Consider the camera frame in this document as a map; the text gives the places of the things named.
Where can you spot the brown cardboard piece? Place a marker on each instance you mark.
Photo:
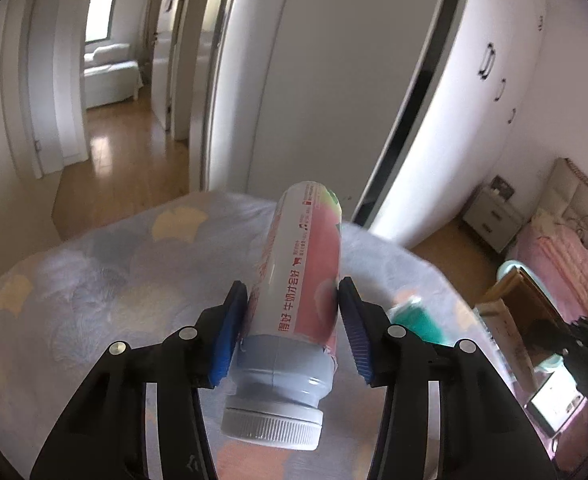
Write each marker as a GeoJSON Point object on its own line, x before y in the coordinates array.
{"type": "Point", "coordinates": [498, 321]}

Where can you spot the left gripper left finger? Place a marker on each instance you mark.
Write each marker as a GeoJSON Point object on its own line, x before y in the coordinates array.
{"type": "Point", "coordinates": [101, 432]}

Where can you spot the green small box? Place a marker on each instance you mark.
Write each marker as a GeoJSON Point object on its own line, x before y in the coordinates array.
{"type": "Point", "coordinates": [411, 313]}

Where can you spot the grey bedside nightstand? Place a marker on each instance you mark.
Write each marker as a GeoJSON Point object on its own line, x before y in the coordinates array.
{"type": "Point", "coordinates": [493, 219]}

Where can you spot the white sofa in far room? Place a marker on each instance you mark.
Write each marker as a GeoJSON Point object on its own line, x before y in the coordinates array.
{"type": "Point", "coordinates": [110, 76]}

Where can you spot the bed with pink blanket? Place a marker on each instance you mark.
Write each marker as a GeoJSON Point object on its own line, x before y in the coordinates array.
{"type": "Point", "coordinates": [556, 250]}

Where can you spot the light blue laundry basket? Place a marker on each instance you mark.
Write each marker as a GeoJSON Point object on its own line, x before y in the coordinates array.
{"type": "Point", "coordinates": [527, 302]}

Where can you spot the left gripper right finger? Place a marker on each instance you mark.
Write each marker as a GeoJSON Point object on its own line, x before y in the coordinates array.
{"type": "Point", "coordinates": [484, 433]}

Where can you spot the window in far room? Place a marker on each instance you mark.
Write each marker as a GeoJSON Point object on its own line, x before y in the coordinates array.
{"type": "Point", "coordinates": [99, 20]}

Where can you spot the beige upholstered headboard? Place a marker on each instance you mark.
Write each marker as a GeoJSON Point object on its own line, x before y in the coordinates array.
{"type": "Point", "coordinates": [565, 194]}

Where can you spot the pink yogurt bottle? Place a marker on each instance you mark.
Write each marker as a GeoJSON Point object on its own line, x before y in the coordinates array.
{"type": "Point", "coordinates": [284, 362]}

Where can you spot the white wardrobe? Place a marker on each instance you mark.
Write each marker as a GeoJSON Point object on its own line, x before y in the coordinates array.
{"type": "Point", "coordinates": [400, 107]}

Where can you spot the laptop computer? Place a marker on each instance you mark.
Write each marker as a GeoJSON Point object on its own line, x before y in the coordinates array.
{"type": "Point", "coordinates": [555, 402]}

